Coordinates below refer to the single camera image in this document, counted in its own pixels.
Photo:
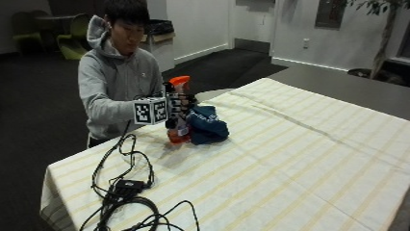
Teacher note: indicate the white bin with black bag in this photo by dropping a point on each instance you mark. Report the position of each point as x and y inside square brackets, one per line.
[159, 41]

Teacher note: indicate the white wall outlet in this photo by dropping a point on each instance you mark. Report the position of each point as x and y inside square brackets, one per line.
[305, 43]

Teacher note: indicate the orange spray bottle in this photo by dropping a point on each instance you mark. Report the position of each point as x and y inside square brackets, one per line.
[179, 134]

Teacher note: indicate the cream striped tablecloth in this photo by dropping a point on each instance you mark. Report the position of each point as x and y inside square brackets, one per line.
[273, 160]

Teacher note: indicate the dark wall panel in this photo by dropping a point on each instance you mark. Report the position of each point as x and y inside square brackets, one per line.
[331, 13]

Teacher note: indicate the dark plant pot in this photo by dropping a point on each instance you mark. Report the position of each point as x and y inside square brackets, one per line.
[363, 73]

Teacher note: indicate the dark round table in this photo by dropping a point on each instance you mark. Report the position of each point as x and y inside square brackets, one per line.
[55, 18]

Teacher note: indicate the dark blue cloth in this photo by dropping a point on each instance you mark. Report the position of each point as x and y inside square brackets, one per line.
[208, 123]

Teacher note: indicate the white cube with black markers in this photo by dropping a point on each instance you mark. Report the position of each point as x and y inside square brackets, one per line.
[150, 111]

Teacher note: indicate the the person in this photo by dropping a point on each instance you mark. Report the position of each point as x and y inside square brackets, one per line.
[114, 73]

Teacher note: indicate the small black hub box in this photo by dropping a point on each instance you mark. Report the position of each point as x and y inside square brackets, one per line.
[130, 185]

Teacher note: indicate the indoor tree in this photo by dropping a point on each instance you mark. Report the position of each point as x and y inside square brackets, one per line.
[384, 35]

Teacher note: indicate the green chair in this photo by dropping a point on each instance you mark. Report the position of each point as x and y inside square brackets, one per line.
[74, 40]
[27, 32]

